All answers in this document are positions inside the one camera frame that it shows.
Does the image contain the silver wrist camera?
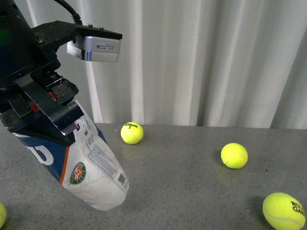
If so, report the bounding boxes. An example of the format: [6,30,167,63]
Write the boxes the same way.
[67,35,121,62]

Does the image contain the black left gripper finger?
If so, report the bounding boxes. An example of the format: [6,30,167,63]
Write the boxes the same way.
[46,76,79,105]

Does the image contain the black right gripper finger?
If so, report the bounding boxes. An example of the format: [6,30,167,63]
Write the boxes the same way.
[14,80,84,136]

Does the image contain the white blue tennis ball can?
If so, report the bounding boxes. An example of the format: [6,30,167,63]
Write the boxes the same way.
[12,113,129,211]

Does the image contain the black camera cable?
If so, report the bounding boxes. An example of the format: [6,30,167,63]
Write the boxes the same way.
[53,0,83,25]

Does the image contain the Roland Garros tennis ball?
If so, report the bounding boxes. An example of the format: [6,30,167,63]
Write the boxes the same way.
[262,193,306,230]

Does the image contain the Wilson tennis ball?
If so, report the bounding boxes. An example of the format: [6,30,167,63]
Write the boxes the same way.
[120,122,143,144]

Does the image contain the plain yellow tennis ball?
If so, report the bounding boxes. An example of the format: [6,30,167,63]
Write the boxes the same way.
[221,143,248,169]

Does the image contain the white curtain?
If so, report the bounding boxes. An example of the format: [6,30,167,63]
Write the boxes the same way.
[14,0,307,130]

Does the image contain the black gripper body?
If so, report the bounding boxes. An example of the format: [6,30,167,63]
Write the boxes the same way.
[0,20,122,131]

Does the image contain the yellow tennis ball at edge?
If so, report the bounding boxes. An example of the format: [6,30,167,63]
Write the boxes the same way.
[0,202,7,228]

